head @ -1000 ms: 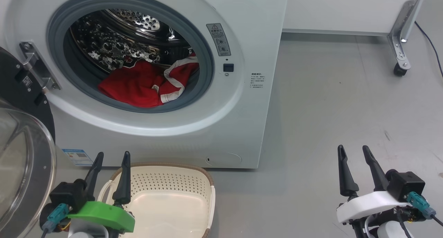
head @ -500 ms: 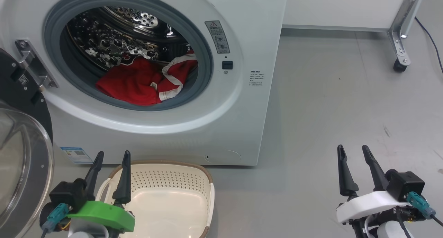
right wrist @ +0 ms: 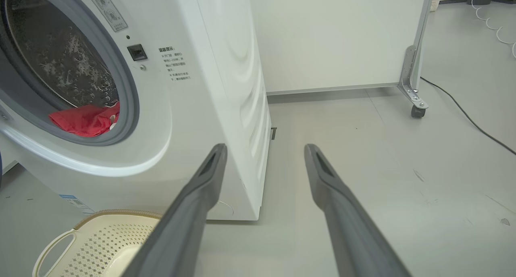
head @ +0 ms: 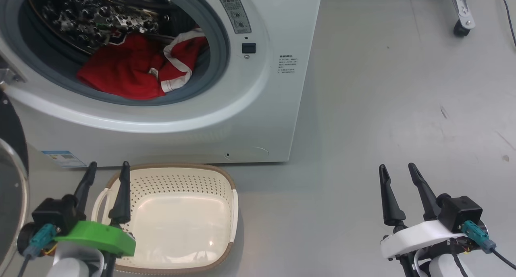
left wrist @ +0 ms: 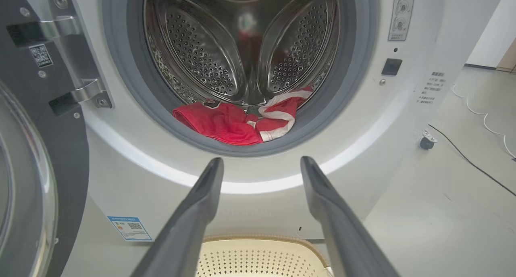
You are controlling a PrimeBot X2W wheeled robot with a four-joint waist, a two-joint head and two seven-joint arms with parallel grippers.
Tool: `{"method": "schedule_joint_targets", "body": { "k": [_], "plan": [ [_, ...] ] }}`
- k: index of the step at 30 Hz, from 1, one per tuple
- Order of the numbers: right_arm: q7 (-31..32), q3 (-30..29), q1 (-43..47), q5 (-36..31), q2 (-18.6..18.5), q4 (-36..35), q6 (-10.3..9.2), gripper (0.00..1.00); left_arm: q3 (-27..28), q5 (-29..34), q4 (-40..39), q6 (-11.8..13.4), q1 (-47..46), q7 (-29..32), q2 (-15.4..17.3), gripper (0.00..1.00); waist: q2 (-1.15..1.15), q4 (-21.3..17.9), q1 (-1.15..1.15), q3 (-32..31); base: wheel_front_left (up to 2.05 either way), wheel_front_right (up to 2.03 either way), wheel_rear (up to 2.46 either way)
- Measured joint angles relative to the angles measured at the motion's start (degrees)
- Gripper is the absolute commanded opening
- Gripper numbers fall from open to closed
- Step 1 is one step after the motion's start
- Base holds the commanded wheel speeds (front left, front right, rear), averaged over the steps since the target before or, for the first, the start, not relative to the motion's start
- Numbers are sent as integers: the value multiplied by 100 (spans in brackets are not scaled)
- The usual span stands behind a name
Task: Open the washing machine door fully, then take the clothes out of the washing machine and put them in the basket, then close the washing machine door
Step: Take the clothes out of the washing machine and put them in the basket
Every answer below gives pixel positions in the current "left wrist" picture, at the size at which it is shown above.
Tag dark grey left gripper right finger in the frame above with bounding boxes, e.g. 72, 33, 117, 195
300, 156, 400, 277

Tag black floor cable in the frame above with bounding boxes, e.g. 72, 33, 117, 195
428, 124, 516, 197

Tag steel perforated washer drum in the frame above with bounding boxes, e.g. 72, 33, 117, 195
143, 0, 341, 108

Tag grey rubber door gasket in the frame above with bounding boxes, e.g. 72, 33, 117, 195
102, 0, 379, 158

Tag white front-load washing machine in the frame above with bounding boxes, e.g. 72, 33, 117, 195
16, 0, 508, 277

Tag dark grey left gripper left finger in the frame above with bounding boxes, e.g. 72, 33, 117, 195
131, 157, 225, 277

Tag white floor cable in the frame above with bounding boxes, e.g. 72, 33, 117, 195
451, 83, 516, 158

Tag white warning instruction sticker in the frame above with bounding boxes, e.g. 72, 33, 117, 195
388, 0, 416, 42

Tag silver metal door hinge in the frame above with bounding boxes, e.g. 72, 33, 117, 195
6, 0, 114, 116

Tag red and white garment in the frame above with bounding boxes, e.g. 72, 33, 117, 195
173, 85, 314, 146

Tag blue white energy label sticker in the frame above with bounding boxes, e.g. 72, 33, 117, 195
107, 216, 154, 242

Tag white QR code sticker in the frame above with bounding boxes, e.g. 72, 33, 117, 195
29, 44, 54, 69

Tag cream perforated laundry basket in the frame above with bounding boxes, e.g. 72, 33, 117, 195
196, 234, 334, 277

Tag dark grey washing machine door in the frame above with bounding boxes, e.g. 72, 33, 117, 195
0, 0, 90, 277

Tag black door latch socket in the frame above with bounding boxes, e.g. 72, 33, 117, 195
381, 58, 403, 76

